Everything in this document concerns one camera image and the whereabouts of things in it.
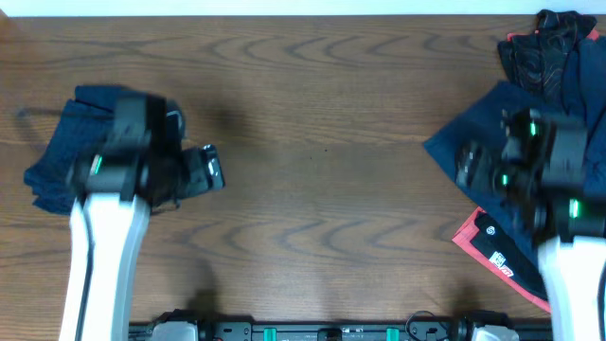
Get navy blue shorts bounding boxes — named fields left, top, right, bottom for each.
left=23, top=84, right=188, bottom=217

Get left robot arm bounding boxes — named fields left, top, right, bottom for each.
left=60, top=91, right=225, bottom=340

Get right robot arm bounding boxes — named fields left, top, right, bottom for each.
left=455, top=109, right=605, bottom=340

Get black patterned garment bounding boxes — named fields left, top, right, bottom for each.
left=497, top=9, right=599, bottom=106

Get navy blue garment pile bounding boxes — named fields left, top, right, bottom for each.
left=421, top=37, right=606, bottom=266

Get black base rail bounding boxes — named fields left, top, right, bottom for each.
left=127, top=310, right=554, bottom=341

